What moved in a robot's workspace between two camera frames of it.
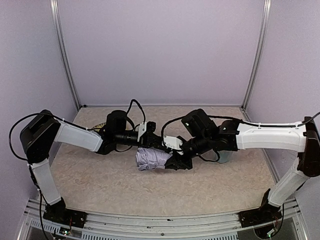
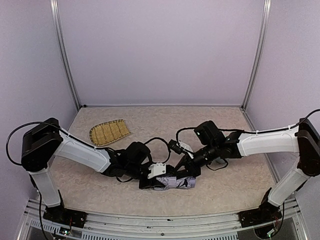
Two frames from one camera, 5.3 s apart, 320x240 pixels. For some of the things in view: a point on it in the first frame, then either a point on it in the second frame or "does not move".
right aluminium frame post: [263, 48] does not move
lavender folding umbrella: [150, 158] → [170, 182]
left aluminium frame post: [56, 13] does not move
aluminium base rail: [217, 226] does not move
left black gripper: [146, 139] → [146, 183]
